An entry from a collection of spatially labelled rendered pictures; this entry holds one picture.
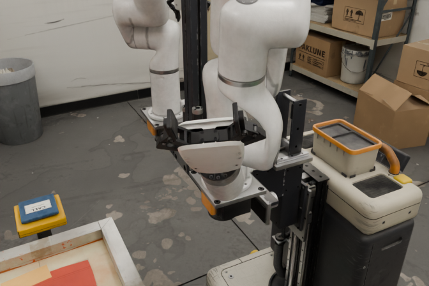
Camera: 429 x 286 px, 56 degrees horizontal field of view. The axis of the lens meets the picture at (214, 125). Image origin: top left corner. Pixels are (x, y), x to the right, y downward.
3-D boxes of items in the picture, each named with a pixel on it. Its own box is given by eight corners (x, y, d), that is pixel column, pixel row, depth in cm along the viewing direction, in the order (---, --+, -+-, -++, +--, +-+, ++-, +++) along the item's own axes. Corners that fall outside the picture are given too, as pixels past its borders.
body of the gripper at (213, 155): (189, 145, 72) (175, 115, 62) (246, 140, 71) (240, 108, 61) (189, 185, 69) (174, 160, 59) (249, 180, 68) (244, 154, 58)
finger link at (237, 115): (236, 124, 61) (232, 101, 55) (257, 122, 61) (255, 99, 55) (237, 143, 59) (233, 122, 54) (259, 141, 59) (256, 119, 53)
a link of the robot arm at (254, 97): (210, 76, 68) (208, 166, 81) (285, 92, 65) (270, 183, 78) (226, 53, 74) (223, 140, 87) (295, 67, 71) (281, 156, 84)
